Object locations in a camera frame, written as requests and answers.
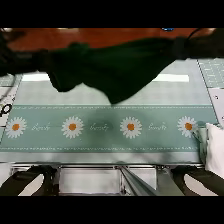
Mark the green shirt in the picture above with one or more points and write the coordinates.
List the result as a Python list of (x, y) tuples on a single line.
[(123, 71)]

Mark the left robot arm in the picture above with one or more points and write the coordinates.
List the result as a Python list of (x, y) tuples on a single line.
[(20, 60)]

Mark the white garment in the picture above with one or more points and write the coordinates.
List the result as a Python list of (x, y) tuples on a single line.
[(216, 153)]

